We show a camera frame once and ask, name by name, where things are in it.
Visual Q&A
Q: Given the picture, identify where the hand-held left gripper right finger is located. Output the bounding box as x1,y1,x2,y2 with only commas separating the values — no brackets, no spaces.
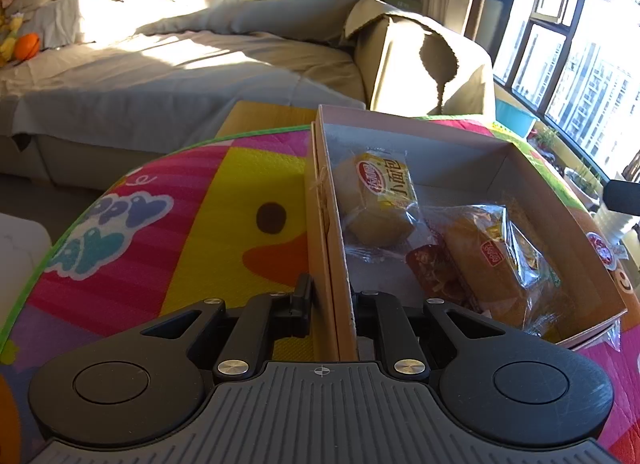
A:
350,289,507,387

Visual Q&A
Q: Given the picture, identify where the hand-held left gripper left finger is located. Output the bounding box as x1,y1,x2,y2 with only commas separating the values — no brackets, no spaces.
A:
140,271,316,387

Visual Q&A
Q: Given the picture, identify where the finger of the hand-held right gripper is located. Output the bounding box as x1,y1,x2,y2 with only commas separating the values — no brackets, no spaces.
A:
603,179,640,216

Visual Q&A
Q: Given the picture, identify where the pink cardboard box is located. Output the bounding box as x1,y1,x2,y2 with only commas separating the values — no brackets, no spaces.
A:
304,104,628,362

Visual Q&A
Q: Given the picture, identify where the red snack packet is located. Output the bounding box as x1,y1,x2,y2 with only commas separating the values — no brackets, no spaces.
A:
405,244,481,310

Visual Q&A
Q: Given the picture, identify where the yellow label bread packet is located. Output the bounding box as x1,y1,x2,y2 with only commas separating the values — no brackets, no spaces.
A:
334,146,422,251

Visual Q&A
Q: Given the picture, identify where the brown bread packet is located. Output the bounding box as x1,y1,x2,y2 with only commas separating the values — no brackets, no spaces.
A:
435,204,563,337

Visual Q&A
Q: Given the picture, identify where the white ribbed plant pot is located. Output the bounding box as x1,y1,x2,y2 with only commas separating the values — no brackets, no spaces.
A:
592,205,640,245

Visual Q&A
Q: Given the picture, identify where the small potted grass plant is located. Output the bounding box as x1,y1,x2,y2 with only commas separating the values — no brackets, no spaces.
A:
564,164,602,211

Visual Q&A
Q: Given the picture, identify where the packet with round red label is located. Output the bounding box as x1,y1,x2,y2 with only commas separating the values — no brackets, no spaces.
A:
584,230,632,271

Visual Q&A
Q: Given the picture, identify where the teal plastic basin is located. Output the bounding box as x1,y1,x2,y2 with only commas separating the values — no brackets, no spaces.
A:
495,98,539,138

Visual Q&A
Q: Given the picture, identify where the colourful play mat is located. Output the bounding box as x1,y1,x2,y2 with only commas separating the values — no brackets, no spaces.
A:
0,114,640,464

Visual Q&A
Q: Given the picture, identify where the grey sofa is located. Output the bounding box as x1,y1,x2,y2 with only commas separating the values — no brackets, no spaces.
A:
0,0,497,191

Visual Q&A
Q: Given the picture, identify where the brown cardboard box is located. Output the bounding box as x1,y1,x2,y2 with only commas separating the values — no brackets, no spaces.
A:
344,0,497,119

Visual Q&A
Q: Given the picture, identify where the grey pillow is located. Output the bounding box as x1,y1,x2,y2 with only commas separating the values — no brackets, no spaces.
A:
135,0,372,48

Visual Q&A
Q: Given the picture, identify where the orange toy ball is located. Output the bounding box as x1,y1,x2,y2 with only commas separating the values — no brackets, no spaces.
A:
13,33,42,61

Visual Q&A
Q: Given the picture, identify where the yellow plush toy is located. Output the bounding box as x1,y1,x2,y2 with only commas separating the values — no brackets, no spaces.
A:
0,11,26,67

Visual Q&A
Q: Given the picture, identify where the dark window frame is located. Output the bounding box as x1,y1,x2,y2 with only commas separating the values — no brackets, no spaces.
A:
492,0,640,186

